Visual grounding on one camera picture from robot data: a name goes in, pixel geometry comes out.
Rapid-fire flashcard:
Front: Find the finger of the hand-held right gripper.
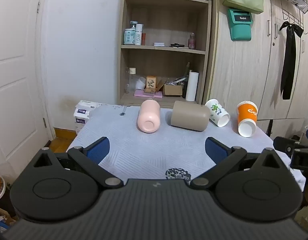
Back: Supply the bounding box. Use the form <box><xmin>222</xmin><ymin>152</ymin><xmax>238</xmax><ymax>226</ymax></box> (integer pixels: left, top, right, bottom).
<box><xmin>273</xmin><ymin>136</ymin><xmax>305</xmax><ymax>155</ymax></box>

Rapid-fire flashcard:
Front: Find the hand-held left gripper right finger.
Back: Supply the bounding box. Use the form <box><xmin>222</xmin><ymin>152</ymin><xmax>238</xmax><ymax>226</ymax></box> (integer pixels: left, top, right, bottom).
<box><xmin>190</xmin><ymin>137</ymin><xmax>291</xmax><ymax>190</ymax></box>

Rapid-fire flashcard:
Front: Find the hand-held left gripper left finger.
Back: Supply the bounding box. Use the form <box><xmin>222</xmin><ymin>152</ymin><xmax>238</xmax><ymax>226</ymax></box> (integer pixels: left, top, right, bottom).
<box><xmin>32</xmin><ymin>137</ymin><xmax>124</xmax><ymax>189</ymax></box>

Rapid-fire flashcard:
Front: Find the white floral paper cup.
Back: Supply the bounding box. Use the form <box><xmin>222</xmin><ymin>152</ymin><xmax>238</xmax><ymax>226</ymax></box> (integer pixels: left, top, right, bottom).
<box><xmin>205</xmin><ymin>99</ymin><xmax>231</xmax><ymax>127</ymax></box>

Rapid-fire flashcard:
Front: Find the beige cup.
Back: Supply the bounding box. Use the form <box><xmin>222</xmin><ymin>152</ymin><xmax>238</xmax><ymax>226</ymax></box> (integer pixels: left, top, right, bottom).
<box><xmin>171</xmin><ymin>100</ymin><xmax>210</xmax><ymax>132</ymax></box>

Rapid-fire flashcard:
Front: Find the orange paper cup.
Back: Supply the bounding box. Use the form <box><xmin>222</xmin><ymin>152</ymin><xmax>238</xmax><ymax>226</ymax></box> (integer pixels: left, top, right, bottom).
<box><xmin>237</xmin><ymin>101</ymin><xmax>259</xmax><ymax>138</ymax></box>

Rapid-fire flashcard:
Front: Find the pink cup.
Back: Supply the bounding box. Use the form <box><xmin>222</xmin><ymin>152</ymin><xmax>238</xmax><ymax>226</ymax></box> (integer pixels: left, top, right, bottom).
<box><xmin>137</xmin><ymin>99</ymin><xmax>161</xmax><ymax>133</ymax></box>

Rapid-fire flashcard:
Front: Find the white tissue pack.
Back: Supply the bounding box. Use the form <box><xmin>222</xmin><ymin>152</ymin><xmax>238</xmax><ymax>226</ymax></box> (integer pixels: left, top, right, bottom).
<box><xmin>73</xmin><ymin>100</ymin><xmax>105</xmax><ymax>133</ymax></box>

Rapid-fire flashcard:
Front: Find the pale blue printed table cloth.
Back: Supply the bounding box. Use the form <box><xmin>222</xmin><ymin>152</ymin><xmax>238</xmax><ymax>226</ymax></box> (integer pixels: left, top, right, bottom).
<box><xmin>67</xmin><ymin>102</ymin><xmax>307</xmax><ymax>183</ymax></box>

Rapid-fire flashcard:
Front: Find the white paper roll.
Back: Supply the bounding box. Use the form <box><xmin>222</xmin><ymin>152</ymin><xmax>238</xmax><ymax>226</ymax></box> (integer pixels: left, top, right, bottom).
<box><xmin>185</xmin><ymin>71</ymin><xmax>200</xmax><ymax>102</ymax></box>

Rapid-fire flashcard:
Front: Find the wooden wardrobe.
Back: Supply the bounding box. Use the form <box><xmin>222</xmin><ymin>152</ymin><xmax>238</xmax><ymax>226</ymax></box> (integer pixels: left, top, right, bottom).
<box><xmin>206</xmin><ymin>0</ymin><xmax>308</xmax><ymax>121</ymax></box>

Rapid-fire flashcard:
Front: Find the small cardboard box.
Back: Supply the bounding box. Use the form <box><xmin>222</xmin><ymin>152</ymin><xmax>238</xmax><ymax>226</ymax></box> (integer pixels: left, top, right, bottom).
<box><xmin>164</xmin><ymin>83</ymin><xmax>183</xmax><ymax>97</ymax></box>

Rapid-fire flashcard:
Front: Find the flat pink box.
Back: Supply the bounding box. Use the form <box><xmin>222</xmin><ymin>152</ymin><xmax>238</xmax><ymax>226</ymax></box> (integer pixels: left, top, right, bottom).
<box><xmin>133</xmin><ymin>90</ymin><xmax>163</xmax><ymax>99</ymax></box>

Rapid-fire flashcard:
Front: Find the clear bottle with white cap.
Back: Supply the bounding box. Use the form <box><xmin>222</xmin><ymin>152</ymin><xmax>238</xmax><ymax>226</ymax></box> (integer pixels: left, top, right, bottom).
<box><xmin>128</xmin><ymin>67</ymin><xmax>137</xmax><ymax>91</ymax></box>

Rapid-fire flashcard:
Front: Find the black ribbon bow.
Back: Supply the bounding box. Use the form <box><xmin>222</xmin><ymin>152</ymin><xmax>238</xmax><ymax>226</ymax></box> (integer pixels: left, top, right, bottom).
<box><xmin>279</xmin><ymin>21</ymin><xmax>304</xmax><ymax>101</ymax></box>

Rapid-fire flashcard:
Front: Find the floral printed box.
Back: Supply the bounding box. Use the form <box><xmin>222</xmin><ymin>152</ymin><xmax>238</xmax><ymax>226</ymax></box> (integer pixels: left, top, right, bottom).
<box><xmin>144</xmin><ymin>76</ymin><xmax>157</xmax><ymax>94</ymax></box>

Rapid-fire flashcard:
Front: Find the wooden open shelf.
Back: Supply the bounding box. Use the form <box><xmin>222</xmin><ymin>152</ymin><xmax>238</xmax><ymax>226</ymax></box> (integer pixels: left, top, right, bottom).
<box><xmin>116</xmin><ymin>0</ymin><xmax>215</xmax><ymax>108</ymax></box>

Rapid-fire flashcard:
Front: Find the white door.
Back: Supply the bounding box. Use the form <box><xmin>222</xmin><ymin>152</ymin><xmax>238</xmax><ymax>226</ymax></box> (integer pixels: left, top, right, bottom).
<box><xmin>0</xmin><ymin>0</ymin><xmax>56</xmax><ymax>184</ymax></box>

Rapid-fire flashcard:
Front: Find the teal and white bottle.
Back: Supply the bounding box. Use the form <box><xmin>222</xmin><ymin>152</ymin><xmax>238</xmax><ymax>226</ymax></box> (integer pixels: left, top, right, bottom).
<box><xmin>123</xmin><ymin>21</ymin><xmax>137</xmax><ymax>46</ymax></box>

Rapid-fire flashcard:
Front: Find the white tube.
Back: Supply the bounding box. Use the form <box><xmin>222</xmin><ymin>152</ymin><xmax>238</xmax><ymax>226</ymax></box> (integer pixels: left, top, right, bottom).
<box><xmin>135</xmin><ymin>24</ymin><xmax>144</xmax><ymax>46</ymax></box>

